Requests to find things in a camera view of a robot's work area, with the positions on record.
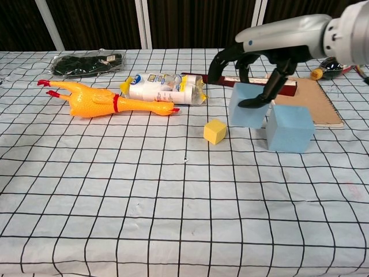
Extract yellow rubber chicken toy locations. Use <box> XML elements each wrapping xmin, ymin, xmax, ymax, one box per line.
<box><xmin>36</xmin><ymin>80</ymin><xmax>181</xmax><ymax>118</ymax></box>

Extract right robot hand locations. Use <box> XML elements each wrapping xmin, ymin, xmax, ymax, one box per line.
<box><xmin>208</xmin><ymin>14</ymin><xmax>332</xmax><ymax>109</ymax></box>

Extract upright white partition post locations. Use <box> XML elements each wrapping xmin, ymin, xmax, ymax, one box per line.
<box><xmin>134</xmin><ymin>0</ymin><xmax>153</xmax><ymax>50</ymax></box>

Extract large blue foam cube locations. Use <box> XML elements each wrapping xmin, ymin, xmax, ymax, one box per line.
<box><xmin>265</xmin><ymin>105</ymin><xmax>315</xmax><ymax>154</ymax></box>

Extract black grid white tablecloth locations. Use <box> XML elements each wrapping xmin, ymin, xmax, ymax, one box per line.
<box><xmin>0</xmin><ymin>47</ymin><xmax>369</xmax><ymax>277</ymax></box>

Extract black gloves in plastic bag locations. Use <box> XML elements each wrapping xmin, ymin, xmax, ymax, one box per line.
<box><xmin>50</xmin><ymin>49</ymin><xmax>127</xmax><ymax>78</ymax></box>

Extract medium blue foam cube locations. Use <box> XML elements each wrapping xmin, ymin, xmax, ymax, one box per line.
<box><xmin>229</xmin><ymin>82</ymin><xmax>272</xmax><ymax>129</ymax></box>

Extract slanted white partition post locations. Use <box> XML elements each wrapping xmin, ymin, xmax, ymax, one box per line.
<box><xmin>34</xmin><ymin>0</ymin><xmax>66</xmax><ymax>52</ymax></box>

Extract brown spiral notebook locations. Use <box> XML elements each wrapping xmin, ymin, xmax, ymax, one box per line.
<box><xmin>266</xmin><ymin>73</ymin><xmax>345</xmax><ymax>128</ymax></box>

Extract small yellow foam cube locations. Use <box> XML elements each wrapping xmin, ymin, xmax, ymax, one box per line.
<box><xmin>203</xmin><ymin>119</ymin><xmax>228</xmax><ymax>145</ymax></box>

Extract cola bottle with red label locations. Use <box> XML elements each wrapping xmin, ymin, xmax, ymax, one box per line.
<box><xmin>310</xmin><ymin>57</ymin><xmax>351</xmax><ymax>81</ymax></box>

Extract dark red folded fan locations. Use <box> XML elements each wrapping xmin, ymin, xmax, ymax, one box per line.
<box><xmin>180</xmin><ymin>72</ymin><xmax>298</xmax><ymax>98</ymax></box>

